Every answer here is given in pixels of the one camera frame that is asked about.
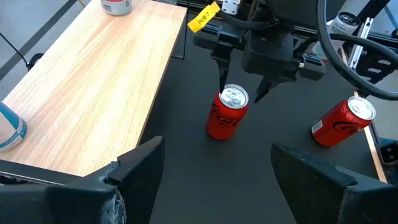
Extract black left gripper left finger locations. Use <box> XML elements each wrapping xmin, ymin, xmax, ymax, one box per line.
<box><xmin>0</xmin><ymin>135</ymin><xmax>166</xmax><ymax>224</ymax></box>

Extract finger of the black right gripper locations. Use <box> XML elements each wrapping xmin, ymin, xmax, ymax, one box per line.
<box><xmin>252</xmin><ymin>77</ymin><xmax>280</xmax><ymax>105</ymax></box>
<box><xmin>213</xmin><ymin>57</ymin><xmax>232</xmax><ymax>94</ymax></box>

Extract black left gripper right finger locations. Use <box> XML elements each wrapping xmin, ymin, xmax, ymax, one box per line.
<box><xmin>270</xmin><ymin>142</ymin><xmax>398</xmax><ymax>224</ymax></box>

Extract red Coca-Cola can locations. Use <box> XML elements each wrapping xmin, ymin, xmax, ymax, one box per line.
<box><xmin>205</xmin><ymin>83</ymin><xmax>250</xmax><ymax>141</ymax></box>
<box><xmin>310</xmin><ymin>95</ymin><xmax>377</xmax><ymax>148</ymax></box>

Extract white slim Celsius can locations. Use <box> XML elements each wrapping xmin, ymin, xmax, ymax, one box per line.
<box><xmin>310</xmin><ymin>11</ymin><xmax>362</xmax><ymax>63</ymax></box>

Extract teal white slim can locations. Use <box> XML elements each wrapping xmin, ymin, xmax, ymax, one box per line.
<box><xmin>0</xmin><ymin>101</ymin><xmax>29</xmax><ymax>154</ymax></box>

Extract Celsius Peach Vibe can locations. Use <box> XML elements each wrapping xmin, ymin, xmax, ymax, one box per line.
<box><xmin>99</xmin><ymin>0</ymin><xmax>133</xmax><ymax>17</ymax></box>

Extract wooden shelf black legs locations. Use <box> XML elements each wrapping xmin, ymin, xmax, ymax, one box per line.
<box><xmin>0</xmin><ymin>0</ymin><xmax>188</xmax><ymax>188</ymax></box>

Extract yellow label tag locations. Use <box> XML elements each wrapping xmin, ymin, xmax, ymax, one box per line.
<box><xmin>187</xmin><ymin>1</ymin><xmax>221</xmax><ymax>34</ymax></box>

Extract black plug block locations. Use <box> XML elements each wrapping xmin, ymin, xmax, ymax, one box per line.
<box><xmin>378</xmin><ymin>138</ymin><xmax>398</xmax><ymax>166</ymax></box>

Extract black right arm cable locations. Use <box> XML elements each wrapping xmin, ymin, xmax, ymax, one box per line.
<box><xmin>316</xmin><ymin>0</ymin><xmax>398</xmax><ymax>101</ymax></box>

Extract black coiled floor cable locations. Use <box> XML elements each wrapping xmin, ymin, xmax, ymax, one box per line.
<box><xmin>0</xmin><ymin>32</ymin><xmax>45</xmax><ymax>72</ymax></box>

